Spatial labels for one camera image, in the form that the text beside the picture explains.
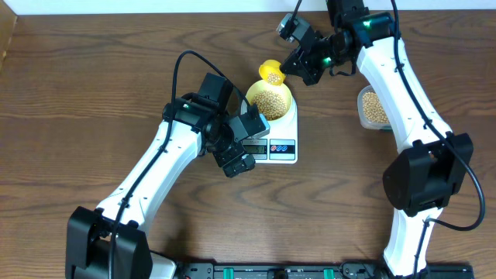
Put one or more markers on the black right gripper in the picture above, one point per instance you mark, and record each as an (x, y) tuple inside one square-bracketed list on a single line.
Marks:
[(304, 67)]

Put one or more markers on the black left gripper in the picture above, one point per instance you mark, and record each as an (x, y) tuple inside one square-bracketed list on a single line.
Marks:
[(237, 151)]

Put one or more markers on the yellow measuring scoop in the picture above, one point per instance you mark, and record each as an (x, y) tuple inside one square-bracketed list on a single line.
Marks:
[(270, 66)]

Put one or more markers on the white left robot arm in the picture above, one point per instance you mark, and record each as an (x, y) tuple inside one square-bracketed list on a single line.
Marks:
[(111, 240)]

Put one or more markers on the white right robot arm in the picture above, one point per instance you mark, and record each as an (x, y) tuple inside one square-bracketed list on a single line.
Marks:
[(432, 161)]

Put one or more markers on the soybeans in scoop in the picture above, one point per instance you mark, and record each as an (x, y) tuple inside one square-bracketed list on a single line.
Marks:
[(274, 79)]

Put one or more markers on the white digital kitchen scale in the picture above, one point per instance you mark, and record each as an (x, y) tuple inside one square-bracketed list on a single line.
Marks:
[(280, 145)]

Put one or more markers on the pale yellow bowl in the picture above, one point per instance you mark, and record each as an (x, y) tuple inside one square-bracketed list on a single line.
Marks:
[(263, 85)]

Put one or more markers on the soybeans in bowl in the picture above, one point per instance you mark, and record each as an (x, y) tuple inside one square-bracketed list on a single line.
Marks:
[(271, 104)]

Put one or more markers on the clear plastic container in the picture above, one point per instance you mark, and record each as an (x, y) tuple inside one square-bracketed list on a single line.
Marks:
[(363, 120)]

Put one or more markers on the soybeans in container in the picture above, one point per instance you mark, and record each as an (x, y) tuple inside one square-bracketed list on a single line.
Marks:
[(373, 109)]

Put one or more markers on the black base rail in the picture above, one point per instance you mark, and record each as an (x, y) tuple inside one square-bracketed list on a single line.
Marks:
[(351, 269)]

